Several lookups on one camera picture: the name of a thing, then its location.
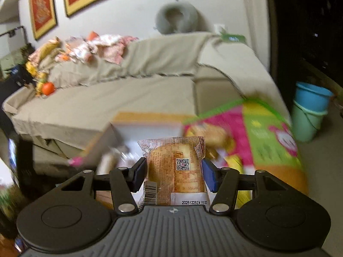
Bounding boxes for colourful cartoon play mat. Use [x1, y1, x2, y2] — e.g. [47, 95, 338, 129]
[182, 98, 308, 209]

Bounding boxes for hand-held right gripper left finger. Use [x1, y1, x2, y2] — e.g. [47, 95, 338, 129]
[57, 157, 148, 215]

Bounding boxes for yellow green snack packet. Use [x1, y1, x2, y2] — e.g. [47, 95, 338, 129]
[220, 154, 255, 209]

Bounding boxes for beige covered sofa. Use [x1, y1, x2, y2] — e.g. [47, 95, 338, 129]
[3, 32, 292, 156]

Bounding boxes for pink gift box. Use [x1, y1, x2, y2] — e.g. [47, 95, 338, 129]
[68, 112, 199, 209]

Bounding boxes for beige leather sofa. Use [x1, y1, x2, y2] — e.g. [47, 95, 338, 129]
[16, 76, 247, 166]

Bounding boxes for blue plastic basin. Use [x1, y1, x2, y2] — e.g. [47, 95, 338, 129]
[295, 82, 334, 111]

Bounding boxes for grey neck pillow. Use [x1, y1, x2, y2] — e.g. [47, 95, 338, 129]
[154, 0, 200, 35]

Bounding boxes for green plastic basin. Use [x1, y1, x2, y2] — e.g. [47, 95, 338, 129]
[292, 100, 329, 142]

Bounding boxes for orange printed bread packet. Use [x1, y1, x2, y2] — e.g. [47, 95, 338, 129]
[137, 136, 212, 206]

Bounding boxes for pink floral clothes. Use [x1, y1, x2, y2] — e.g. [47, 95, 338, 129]
[55, 33, 140, 65]

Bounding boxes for small yellow plush toy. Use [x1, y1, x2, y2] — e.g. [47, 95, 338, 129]
[25, 60, 47, 97]

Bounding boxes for cream curtain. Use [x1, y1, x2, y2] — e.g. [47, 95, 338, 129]
[238, 0, 279, 86]

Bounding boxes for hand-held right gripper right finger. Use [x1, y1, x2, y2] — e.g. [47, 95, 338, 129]
[202, 158, 291, 215]

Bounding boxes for green digital clock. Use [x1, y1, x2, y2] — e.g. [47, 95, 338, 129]
[220, 33, 245, 43]

